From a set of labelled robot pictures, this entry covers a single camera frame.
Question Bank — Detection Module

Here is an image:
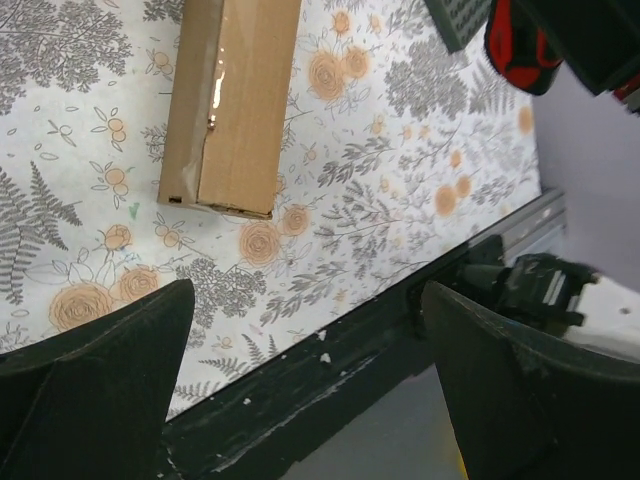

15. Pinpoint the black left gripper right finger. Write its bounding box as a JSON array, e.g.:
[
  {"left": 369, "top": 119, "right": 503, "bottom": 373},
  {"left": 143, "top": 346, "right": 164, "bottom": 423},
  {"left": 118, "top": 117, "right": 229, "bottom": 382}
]
[{"left": 421, "top": 282, "right": 639, "bottom": 479}]

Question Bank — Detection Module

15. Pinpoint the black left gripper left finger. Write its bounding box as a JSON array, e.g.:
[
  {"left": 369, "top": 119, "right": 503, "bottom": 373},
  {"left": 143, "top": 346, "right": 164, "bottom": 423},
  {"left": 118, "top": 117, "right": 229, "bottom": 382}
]
[{"left": 1, "top": 279, "right": 195, "bottom": 480}]

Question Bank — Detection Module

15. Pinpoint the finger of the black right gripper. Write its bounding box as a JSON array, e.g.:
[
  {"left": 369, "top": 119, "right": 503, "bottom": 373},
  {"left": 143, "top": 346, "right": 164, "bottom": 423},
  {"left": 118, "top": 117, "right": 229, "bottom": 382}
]
[{"left": 519, "top": 0, "right": 639, "bottom": 95}]

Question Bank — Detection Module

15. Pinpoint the small cardboard express box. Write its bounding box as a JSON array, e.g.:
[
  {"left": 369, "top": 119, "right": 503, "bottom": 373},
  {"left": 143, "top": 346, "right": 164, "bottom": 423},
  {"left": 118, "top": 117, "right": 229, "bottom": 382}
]
[{"left": 157, "top": 0, "right": 301, "bottom": 219}]

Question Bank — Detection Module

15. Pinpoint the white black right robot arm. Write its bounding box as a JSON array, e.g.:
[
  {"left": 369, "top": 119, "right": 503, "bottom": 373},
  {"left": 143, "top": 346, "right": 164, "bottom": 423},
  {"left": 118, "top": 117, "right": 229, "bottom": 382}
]
[{"left": 462, "top": 1, "right": 639, "bottom": 358}]

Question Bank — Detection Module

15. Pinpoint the grey studded building plate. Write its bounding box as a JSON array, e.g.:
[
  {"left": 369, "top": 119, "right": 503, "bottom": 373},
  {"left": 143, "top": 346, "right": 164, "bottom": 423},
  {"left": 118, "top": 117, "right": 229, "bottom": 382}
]
[{"left": 424, "top": 0, "right": 491, "bottom": 53}]

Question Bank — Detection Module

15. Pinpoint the floral patterned table mat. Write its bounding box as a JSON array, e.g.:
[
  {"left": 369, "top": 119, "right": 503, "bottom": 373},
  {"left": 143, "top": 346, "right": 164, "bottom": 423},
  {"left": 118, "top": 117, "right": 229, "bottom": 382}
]
[{"left": 1, "top": 1, "right": 540, "bottom": 415}]

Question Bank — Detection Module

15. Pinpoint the aluminium frame rail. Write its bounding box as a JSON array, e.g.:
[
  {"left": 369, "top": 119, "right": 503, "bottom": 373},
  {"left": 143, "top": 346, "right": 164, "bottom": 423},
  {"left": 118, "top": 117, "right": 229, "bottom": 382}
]
[{"left": 499, "top": 189, "right": 567, "bottom": 264}]

